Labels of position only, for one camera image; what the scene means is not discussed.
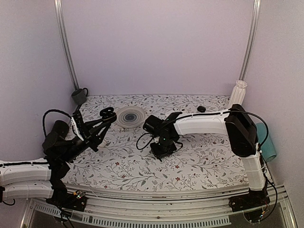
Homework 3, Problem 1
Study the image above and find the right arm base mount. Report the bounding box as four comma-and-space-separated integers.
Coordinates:
228, 190, 270, 223

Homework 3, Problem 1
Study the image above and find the swirl patterned bowl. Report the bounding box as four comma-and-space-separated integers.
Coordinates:
116, 106, 146, 129

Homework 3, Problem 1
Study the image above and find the aluminium post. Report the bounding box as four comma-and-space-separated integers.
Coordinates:
239, 0, 261, 81
54, 0, 79, 90

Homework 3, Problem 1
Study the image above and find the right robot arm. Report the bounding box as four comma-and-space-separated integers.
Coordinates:
143, 104, 267, 207

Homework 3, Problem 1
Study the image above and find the small black case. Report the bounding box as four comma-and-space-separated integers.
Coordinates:
197, 106, 206, 113

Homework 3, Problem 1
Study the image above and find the teal cup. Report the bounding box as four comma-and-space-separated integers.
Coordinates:
256, 122, 277, 162

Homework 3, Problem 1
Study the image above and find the grey mug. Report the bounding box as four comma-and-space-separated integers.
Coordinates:
71, 88, 88, 105

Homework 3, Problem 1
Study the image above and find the white ribbed vase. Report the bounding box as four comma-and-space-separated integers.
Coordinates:
228, 80, 247, 108

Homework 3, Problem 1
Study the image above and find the right aluminium post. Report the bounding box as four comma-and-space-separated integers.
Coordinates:
239, 0, 261, 81

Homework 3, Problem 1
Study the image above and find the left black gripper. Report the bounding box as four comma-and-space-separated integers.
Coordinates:
61, 118, 110, 163

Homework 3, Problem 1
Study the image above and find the left aluminium post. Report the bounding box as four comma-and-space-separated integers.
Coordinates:
54, 0, 79, 90

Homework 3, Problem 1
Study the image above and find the left camera cable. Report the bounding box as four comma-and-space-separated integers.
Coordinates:
42, 109, 74, 137

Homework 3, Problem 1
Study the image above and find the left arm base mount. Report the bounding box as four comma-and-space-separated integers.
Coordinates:
46, 190, 88, 212

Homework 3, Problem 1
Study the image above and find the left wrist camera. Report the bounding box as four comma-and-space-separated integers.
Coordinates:
71, 110, 84, 141

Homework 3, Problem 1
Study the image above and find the front aluminium rail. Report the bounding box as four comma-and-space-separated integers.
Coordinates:
22, 185, 297, 228

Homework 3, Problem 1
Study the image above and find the black earbud charging case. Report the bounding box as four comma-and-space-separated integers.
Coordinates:
99, 107, 117, 122

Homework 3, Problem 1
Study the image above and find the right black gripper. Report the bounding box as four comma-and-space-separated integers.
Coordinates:
150, 137, 176, 159

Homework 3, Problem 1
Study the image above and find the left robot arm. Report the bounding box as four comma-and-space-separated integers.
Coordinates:
0, 117, 117, 211

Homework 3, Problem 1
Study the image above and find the right camera cable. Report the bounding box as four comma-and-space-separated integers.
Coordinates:
136, 110, 278, 214

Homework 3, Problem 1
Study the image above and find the floral tablecloth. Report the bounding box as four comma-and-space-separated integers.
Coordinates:
63, 95, 249, 191

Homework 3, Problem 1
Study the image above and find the white case near left arm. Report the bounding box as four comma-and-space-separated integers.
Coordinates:
99, 140, 107, 148

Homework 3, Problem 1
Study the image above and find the camera cable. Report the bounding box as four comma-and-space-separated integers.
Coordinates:
42, 109, 74, 137
136, 110, 278, 214

